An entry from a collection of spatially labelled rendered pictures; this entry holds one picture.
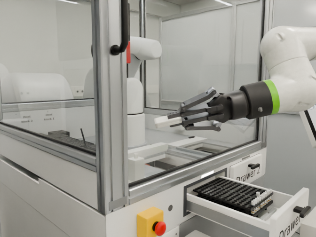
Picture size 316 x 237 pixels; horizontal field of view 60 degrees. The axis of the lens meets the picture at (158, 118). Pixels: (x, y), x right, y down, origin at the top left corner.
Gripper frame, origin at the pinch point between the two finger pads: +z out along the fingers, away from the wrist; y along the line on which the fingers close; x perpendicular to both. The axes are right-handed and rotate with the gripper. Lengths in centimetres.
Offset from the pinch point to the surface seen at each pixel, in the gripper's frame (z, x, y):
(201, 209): -4.5, -1.3, -37.8
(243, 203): -17.8, 1.7, -35.7
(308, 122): -75, -60, -58
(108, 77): 12.0, -3.2, 14.2
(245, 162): -30, -32, -50
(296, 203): -33.0, 5.7, -36.1
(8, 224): 87, -34, -57
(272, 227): -21.2, 15.4, -31.0
